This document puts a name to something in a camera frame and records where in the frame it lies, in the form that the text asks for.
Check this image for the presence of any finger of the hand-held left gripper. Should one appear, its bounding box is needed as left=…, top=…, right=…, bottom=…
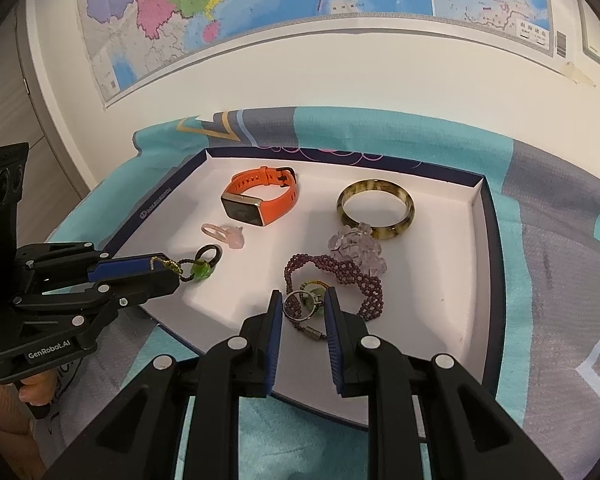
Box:
left=14, top=265, right=181, bottom=351
left=15, top=242, right=156, bottom=286

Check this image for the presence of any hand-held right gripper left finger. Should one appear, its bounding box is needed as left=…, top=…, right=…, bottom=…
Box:
left=42, top=289, right=284, bottom=480

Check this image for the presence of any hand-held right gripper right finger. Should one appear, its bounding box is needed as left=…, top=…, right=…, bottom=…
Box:
left=325, top=288, right=565, bottom=480

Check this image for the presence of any thin wire key ring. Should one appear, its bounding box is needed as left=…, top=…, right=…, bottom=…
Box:
left=282, top=290, right=327, bottom=343

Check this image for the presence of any green bead gold chain charm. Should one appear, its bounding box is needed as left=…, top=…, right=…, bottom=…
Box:
left=150, top=256, right=213, bottom=283

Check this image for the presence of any round yellow green pendant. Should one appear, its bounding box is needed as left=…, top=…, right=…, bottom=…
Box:
left=300, top=280, right=328, bottom=311

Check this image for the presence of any purple beaded bracelet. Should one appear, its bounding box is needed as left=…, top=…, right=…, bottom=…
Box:
left=284, top=252, right=385, bottom=326

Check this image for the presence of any black ring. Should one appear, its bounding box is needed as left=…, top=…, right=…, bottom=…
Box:
left=196, top=244, right=224, bottom=267

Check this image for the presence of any clear crystal bracelet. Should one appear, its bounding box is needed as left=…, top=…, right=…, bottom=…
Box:
left=327, top=222, right=388, bottom=276

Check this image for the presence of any pink bead bracelet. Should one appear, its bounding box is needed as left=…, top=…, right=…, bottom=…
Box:
left=201, top=221, right=246, bottom=251

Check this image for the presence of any white box with dark rim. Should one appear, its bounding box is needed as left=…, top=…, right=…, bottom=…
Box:
left=97, top=147, right=506, bottom=431

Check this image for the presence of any person's left forearm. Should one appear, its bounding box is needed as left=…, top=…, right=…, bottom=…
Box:
left=0, top=362, right=46, bottom=480

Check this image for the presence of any person's left hand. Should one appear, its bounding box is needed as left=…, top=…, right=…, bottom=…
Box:
left=18, top=369, right=56, bottom=405

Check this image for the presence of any tortoiseshell bangle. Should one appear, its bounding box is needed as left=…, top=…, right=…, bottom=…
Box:
left=336, top=179, right=416, bottom=242

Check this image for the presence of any orange smartwatch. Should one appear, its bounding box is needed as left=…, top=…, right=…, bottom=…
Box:
left=221, top=165, right=300, bottom=228

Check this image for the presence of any grey door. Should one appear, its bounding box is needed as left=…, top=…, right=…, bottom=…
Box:
left=0, top=10, right=96, bottom=201

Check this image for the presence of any beige tape piece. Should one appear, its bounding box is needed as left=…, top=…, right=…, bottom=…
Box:
left=562, top=61, right=597, bottom=90

